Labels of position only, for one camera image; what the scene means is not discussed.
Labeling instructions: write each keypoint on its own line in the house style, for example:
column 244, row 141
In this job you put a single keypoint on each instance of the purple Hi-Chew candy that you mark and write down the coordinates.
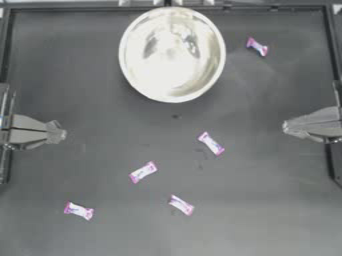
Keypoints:
column 143, row 172
column 79, row 210
column 211, row 143
column 256, row 47
column 180, row 205

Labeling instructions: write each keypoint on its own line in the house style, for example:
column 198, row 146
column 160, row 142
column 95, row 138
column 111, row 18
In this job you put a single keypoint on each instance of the steel bowl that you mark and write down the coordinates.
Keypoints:
column 172, row 55

